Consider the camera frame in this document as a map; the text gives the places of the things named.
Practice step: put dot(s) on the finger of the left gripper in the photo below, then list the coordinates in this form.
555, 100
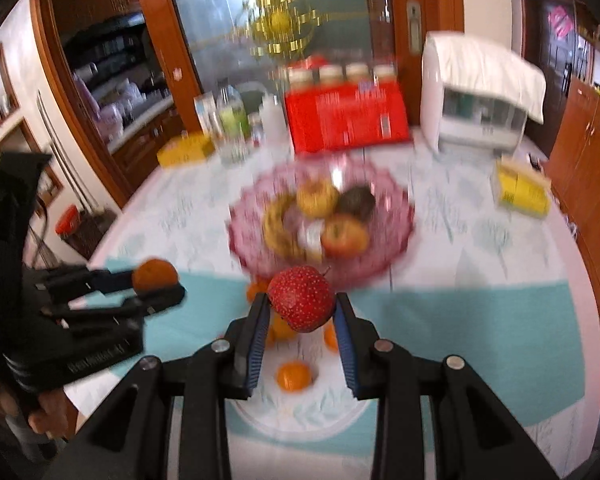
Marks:
133, 308
64, 284

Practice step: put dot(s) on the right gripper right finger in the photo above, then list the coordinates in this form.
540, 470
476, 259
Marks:
474, 435

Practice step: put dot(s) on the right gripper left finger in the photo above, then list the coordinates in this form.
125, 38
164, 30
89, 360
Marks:
164, 417

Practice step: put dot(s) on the mandarin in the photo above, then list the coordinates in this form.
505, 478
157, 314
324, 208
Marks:
154, 274
258, 286
294, 376
330, 337

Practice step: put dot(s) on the red hawthorn fruit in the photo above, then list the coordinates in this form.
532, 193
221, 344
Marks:
302, 297

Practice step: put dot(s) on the overripe spotted banana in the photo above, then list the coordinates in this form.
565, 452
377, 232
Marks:
276, 237

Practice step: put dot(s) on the yellow speckled pear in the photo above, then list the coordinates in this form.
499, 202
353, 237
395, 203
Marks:
317, 199

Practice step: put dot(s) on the red apple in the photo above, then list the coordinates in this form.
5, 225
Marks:
344, 237

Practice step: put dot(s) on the dark avocado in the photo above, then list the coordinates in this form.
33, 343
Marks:
357, 202

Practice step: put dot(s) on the small kumquat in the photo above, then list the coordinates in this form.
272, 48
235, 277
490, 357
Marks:
278, 331

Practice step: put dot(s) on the person's left hand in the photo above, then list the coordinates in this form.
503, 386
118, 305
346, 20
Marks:
56, 416

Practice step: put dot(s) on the red lidded dark jar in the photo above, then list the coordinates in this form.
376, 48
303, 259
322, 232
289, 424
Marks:
82, 230

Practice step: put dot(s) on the tree print tablecloth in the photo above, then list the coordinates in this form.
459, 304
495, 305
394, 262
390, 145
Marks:
447, 271

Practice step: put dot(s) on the yellow flat box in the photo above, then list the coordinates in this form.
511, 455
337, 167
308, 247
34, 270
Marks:
188, 148

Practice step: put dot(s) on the clear drinking glass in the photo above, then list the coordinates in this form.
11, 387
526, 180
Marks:
231, 146

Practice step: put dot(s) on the clear plastic bottle green label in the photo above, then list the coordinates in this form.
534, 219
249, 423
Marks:
230, 111

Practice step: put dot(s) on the small white blue carton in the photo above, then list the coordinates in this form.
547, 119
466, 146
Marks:
206, 110

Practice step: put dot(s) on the pink glass fruit bowl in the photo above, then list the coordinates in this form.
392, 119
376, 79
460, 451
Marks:
320, 219

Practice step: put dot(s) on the red snack package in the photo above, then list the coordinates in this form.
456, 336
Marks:
345, 117

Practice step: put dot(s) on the yellow tissue pack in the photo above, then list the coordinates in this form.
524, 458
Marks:
519, 187

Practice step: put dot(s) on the jar with beige contents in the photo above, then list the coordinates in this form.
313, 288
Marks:
300, 79
383, 73
331, 75
357, 72

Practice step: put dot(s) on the wooden cabinet right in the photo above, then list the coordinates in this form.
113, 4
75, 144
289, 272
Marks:
555, 37

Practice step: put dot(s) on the gold door ornament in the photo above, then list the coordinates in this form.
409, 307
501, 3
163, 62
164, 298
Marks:
288, 30

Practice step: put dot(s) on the white countertop appliance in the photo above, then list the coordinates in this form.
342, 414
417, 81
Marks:
458, 122

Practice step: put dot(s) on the white cloth on appliance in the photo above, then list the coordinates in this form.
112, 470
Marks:
482, 67

